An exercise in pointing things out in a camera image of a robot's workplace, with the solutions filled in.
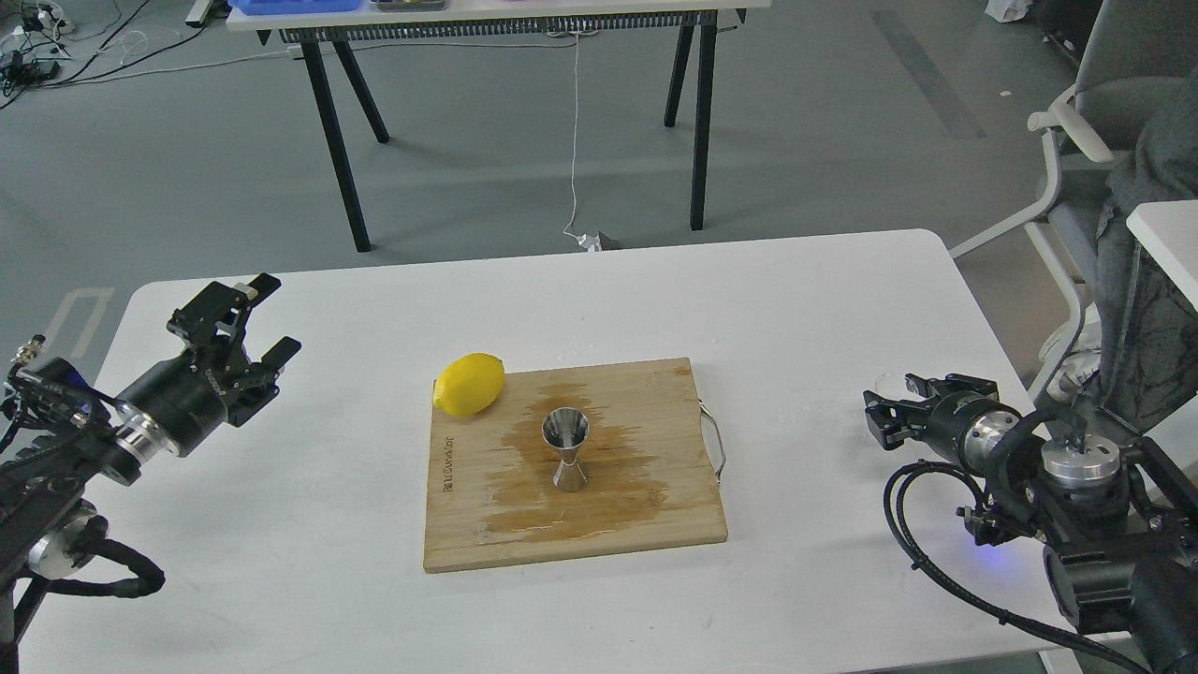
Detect white hanging cable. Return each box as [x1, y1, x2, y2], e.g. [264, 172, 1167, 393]
[562, 32, 600, 250]

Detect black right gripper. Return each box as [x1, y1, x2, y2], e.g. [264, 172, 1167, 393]
[863, 374, 1022, 474]

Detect person in grey clothes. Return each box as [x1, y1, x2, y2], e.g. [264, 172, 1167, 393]
[1073, 71, 1197, 441]

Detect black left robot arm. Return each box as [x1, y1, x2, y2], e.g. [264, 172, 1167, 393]
[1, 273, 302, 673]

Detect blue plastic tray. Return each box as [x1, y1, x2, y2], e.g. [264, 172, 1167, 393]
[228, 0, 362, 16]

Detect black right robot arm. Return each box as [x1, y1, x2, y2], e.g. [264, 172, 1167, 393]
[863, 374, 1197, 673]

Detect steel jigger measuring cup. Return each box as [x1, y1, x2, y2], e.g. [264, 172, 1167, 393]
[541, 408, 589, 493]

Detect small clear glass cup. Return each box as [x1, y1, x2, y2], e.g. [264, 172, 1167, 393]
[871, 372, 922, 400]

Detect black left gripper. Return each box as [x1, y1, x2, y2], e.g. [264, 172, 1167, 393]
[115, 273, 302, 460]

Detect grey office chair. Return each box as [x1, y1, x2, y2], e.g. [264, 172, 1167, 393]
[951, 1, 1197, 384]

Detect yellow lemon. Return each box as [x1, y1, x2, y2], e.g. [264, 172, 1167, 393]
[432, 353, 506, 418]

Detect cable bundle on floor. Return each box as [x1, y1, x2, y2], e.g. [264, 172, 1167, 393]
[0, 0, 216, 99]

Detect bamboo cutting board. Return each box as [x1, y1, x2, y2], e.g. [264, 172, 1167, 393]
[423, 358, 728, 573]

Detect background table black legs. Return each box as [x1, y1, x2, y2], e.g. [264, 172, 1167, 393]
[226, 0, 772, 254]

